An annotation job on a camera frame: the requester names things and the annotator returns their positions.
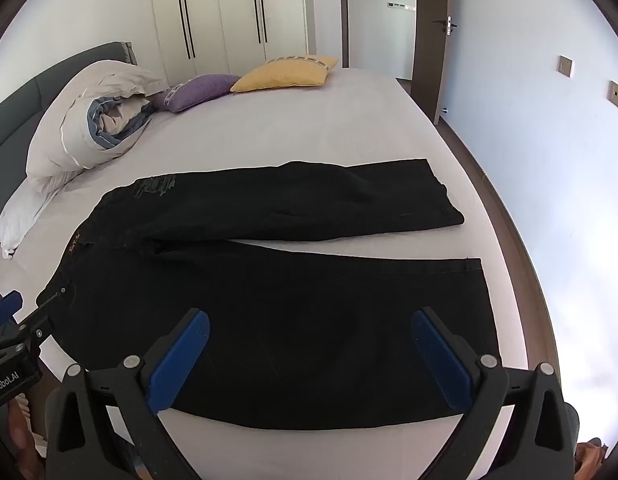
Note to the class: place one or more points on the purple cushion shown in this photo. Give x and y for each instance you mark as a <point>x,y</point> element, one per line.
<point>198,90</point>

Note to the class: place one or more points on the brown wooden door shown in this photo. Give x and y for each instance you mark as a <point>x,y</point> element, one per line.
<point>433,29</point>

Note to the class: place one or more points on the black jeans pants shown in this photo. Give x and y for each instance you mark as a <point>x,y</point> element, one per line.
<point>298,341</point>

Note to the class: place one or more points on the yellow cushion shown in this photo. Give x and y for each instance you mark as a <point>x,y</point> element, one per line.
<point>293,71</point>

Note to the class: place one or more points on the rolled grey duvet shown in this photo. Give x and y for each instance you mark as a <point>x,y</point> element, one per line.
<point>97,116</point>

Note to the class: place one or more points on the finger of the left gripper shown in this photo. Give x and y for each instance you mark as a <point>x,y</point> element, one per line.
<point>9,305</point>

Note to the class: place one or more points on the dark grey headboard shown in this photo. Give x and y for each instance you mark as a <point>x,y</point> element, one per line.
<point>22,111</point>

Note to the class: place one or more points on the cream wardrobe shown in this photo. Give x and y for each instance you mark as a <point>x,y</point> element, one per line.
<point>198,37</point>

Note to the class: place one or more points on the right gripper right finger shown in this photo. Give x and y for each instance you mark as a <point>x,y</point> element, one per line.
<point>537,442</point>

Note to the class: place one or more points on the wall switch plate far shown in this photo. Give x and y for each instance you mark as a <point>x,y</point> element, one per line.
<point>565,66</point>

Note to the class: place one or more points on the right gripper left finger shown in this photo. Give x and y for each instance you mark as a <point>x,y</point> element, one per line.
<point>105,418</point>

